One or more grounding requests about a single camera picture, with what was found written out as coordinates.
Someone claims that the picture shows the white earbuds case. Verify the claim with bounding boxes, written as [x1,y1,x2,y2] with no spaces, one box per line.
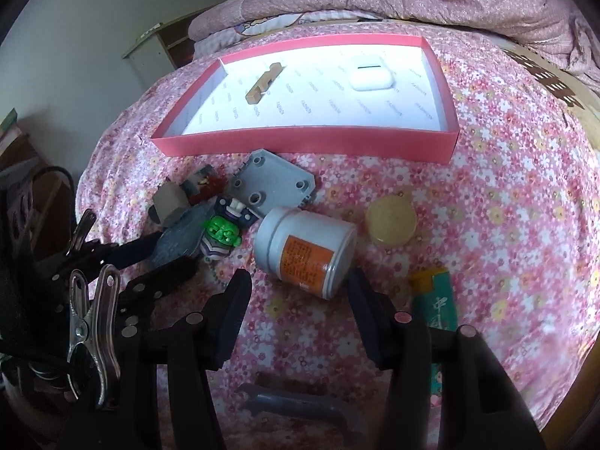
[348,54,393,91]

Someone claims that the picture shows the white charger plug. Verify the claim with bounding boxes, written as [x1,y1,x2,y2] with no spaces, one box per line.
[149,183,193,226]

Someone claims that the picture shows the white bottle with orange label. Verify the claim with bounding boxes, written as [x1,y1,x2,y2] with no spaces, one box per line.
[254,206,358,301]

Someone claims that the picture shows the dark blue toy figure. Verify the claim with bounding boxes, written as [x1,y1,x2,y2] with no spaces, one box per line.
[213,194,258,230]

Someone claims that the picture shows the metal spring clamp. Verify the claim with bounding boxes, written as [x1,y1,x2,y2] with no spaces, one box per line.
[66,209,98,258]
[67,264,123,408]

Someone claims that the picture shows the beige patterned sheet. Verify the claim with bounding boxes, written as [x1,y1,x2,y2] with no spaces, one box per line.
[501,40,600,118]

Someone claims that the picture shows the small red toy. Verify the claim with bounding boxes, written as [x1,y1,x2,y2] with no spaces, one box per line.
[185,166,228,204]

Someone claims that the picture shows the blue grey plastic toy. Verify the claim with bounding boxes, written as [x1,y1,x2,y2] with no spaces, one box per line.
[152,206,216,270]

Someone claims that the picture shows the bedside cabinet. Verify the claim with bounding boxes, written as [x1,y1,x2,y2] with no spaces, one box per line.
[123,12,207,87]

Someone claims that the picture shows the black cable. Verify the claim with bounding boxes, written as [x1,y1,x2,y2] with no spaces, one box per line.
[28,165,78,226]

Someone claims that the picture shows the pink floral bedsheet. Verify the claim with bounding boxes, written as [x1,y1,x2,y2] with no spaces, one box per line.
[75,23,600,450]

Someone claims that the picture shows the wooden side furniture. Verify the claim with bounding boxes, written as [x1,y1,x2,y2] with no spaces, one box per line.
[0,133,71,263]

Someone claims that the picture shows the wooden block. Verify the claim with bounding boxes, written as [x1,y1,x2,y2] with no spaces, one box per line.
[244,62,286,105]

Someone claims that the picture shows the grey plastic plate with holes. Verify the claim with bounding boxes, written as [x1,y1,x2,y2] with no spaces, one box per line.
[228,149,316,219]

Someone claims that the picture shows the green pen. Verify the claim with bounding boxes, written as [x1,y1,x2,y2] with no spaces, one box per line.
[409,267,458,395]

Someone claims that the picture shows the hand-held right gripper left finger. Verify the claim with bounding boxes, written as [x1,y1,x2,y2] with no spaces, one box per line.
[66,269,254,450]

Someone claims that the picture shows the pink cardboard box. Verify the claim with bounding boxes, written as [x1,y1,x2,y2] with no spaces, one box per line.
[151,34,461,166]

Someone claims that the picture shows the stack of books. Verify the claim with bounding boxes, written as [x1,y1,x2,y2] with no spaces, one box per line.
[0,109,24,151]

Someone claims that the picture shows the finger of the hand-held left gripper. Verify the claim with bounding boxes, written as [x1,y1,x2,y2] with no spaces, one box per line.
[91,235,167,270]
[115,257,200,324]

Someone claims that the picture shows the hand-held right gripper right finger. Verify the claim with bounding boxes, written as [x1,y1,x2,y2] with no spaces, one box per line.
[346,267,549,450]

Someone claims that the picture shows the green headed toy figure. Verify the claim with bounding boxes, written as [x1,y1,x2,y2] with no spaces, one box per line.
[199,213,243,263]

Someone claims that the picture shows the grey plastic handle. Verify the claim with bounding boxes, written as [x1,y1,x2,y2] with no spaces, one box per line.
[234,382,362,446]

